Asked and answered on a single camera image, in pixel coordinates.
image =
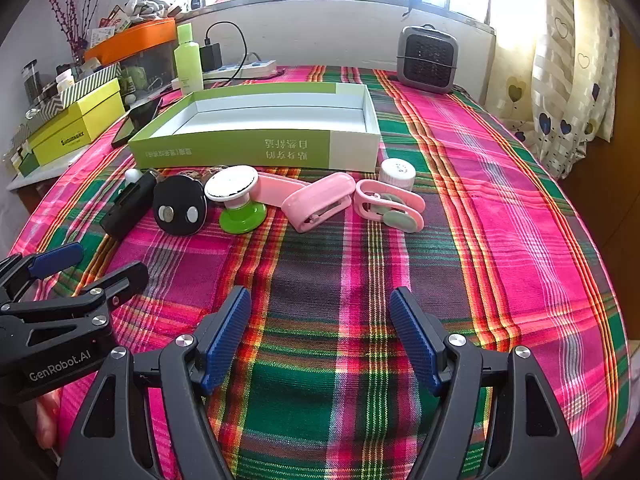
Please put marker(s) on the small white bottle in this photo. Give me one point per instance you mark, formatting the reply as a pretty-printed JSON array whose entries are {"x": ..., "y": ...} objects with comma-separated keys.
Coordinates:
[{"x": 63, "y": 81}]

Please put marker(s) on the dark glass jar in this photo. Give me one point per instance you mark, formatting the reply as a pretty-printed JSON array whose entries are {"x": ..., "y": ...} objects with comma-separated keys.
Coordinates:
[{"x": 31, "y": 82}]

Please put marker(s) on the pink green plaid blanket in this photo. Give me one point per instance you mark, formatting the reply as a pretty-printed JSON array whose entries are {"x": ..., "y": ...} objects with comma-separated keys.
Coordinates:
[{"x": 500, "y": 260}]

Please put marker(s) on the black power adapter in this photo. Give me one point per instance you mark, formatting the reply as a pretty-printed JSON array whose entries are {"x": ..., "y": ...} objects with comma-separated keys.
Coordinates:
[{"x": 212, "y": 56}]

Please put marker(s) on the small grey heater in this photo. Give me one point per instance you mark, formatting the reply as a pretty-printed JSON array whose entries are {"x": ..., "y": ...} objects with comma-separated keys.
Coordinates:
[{"x": 429, "y": 57}]

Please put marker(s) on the heart print curtain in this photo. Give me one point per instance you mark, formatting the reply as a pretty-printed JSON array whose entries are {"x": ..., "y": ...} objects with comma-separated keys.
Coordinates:
[{"x": 565, "y": 85}]

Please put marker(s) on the brown wooden cabinet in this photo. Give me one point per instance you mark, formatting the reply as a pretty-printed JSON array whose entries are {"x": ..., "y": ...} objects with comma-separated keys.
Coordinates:
[{"x": 600, "y": 210}]

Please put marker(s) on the clear plastic tank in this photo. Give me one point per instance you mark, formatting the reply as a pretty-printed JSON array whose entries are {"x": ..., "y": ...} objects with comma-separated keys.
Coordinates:
[{"x": 150, "y": 67}]

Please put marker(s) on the black battery charger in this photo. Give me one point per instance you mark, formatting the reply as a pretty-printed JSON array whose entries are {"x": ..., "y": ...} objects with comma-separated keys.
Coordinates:
[{"x": 127, "y": 210}]

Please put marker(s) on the small white jar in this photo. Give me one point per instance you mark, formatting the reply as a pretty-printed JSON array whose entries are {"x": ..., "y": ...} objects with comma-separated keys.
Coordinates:
[{"x": 396, "y": 172}]

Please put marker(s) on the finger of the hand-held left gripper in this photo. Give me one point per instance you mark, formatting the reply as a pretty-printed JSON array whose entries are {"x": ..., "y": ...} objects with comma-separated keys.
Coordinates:
[
  {"x": 55, "y": 257},
  {"x": 100, "y": 285}
]

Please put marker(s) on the large pink clip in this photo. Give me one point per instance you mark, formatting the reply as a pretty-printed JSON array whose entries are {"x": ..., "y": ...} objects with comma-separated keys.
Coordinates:
[{"x": 310, "y": 197}]

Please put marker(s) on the orange plastic container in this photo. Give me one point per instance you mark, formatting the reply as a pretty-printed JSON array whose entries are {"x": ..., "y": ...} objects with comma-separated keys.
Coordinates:
[{"x": 135, "y": 37}]

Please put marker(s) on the black smartphone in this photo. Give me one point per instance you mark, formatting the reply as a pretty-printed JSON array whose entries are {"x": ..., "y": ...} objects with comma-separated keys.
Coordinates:
[{"x": 135, "y": 120}]

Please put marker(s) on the paper packets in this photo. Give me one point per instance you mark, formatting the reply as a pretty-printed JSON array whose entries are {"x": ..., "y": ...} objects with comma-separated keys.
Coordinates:
[{"x": 110, "y": 25}]

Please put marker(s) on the dark green box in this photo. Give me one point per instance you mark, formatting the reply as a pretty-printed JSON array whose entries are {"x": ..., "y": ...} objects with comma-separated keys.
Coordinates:
[{"x": 22, "y": 162}]

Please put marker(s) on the person's left hand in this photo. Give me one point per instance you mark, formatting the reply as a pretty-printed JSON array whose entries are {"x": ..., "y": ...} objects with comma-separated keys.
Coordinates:
[{"x": 49, "y": 420}]

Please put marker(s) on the green white cardboard box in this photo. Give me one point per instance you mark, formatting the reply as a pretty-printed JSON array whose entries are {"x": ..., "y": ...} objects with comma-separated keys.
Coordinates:
[{"x": 300, "y": 150}]

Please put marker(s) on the green white striped box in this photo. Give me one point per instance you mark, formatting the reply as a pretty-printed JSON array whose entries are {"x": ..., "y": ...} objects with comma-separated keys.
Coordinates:
[{"x": 85, "y": 85}]

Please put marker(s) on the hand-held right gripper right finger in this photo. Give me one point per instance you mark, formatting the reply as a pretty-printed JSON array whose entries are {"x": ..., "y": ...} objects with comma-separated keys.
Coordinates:
[{"x": 415, "y": 340}]

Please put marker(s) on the pink grey clip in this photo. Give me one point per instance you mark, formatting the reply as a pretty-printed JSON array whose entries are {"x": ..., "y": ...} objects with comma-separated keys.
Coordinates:
[{"x": 395, "y": 210}]

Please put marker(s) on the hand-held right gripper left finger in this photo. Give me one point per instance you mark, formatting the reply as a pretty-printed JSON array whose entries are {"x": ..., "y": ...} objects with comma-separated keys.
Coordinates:
[{"x": 227, "y": 340}]

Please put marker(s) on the light green bottle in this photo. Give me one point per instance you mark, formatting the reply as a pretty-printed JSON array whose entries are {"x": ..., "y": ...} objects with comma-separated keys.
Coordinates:
[{"x": 189, "y": 70}]

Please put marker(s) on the white green suction mount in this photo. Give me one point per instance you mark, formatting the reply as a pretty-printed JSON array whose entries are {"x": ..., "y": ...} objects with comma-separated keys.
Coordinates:
[{"x": 245, "y": 215}]

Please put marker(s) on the red flower branches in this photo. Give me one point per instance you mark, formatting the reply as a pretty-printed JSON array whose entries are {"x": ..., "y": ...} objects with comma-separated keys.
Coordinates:
[{"x": 75, "y": 35}]

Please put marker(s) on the white work gloves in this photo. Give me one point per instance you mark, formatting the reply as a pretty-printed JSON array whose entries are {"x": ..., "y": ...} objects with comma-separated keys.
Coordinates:
[{"x": 150, "y": 4}]

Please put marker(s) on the white blue power strip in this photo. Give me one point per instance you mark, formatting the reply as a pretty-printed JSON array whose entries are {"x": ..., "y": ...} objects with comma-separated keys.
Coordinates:
[{"x": 255, "y": 67}]

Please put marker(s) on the yellow green shoe box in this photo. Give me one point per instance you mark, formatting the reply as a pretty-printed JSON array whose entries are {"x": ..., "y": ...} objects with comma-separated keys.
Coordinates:
[{"x": 75, "y": 130}]

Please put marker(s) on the black round device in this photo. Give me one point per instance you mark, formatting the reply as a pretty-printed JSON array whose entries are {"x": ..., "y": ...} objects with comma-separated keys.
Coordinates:
[{"x": 180, "y": 195}]

